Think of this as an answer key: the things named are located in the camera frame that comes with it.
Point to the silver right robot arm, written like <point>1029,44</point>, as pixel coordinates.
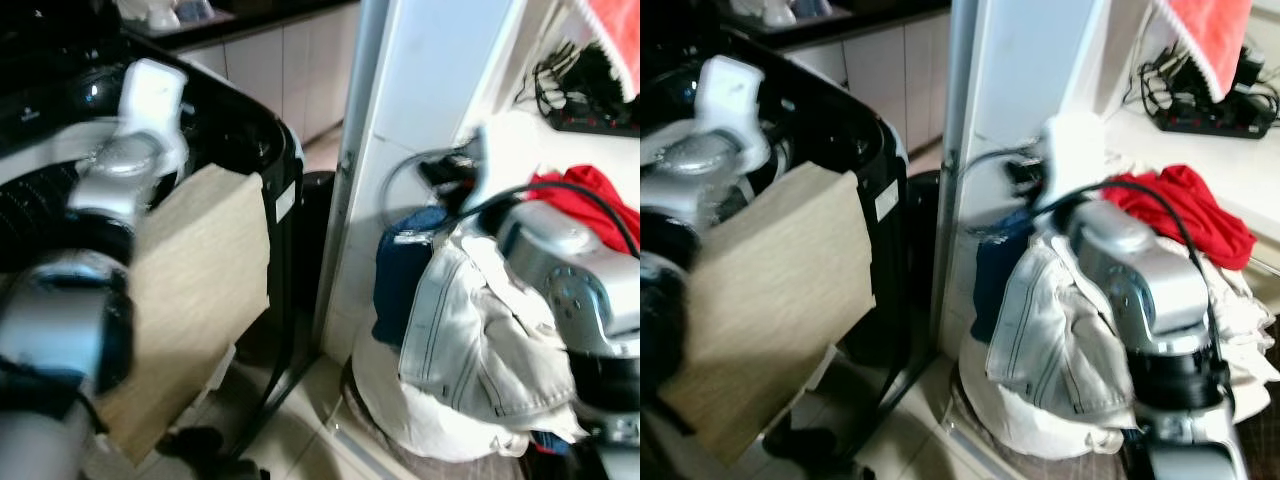
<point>1140,270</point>
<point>570,280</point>

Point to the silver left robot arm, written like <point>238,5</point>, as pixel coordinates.
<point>690,165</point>
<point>60,320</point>

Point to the black washing machine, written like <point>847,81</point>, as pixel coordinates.
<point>240,120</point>
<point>850,130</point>

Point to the white door panel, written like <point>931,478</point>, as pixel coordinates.
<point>1020,70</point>
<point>420,90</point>

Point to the dark blue garment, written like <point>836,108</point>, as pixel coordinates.
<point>995,280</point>
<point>405,275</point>

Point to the black round bin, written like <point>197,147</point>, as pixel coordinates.
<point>922,240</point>
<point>318,240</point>

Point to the white stitched jacket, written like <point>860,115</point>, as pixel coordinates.
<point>470,330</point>
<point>1050,330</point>

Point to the red garment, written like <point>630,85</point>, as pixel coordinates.
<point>600,218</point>
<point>1225,235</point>

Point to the black power strip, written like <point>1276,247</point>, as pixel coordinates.
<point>600,125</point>
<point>1220,125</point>

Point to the white tiled cabinet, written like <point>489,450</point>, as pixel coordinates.
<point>880,70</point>
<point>270,70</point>

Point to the orange towel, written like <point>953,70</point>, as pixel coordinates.
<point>1215,40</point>
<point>620,40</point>

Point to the white laundry basket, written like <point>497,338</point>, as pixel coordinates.
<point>1000,410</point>
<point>400,410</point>

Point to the white crumpled garment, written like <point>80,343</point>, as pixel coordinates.
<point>1250,320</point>

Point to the beige cloth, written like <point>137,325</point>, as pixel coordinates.
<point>200,290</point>
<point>780,300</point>

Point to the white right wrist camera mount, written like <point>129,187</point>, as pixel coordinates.
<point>500,150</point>
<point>1070,150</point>

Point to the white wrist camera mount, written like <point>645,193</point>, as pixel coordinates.
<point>150,100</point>
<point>500,150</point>
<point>1070,150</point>
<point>730,95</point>

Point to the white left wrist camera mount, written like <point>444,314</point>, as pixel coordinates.
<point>730,95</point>
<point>150,100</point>

